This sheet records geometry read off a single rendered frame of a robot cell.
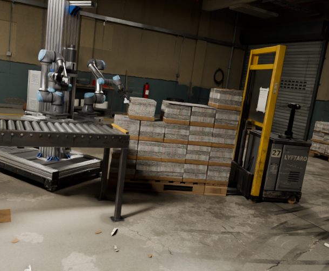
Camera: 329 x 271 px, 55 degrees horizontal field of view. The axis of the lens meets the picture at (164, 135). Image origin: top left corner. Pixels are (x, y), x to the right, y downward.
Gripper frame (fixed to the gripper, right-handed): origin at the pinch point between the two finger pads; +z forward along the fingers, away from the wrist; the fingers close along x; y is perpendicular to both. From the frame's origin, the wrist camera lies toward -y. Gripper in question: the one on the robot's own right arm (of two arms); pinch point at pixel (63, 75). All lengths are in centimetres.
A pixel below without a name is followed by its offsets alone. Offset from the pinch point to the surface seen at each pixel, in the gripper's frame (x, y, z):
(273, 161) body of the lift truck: -242, 39, 69
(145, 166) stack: -117, 78, -10
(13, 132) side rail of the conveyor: 39, 51, 37
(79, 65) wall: -250, -53, -652
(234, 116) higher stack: -196, -3, 33
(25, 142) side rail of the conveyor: 30, 57, 39
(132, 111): -91, 19, -20
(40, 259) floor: 17, 127, 87
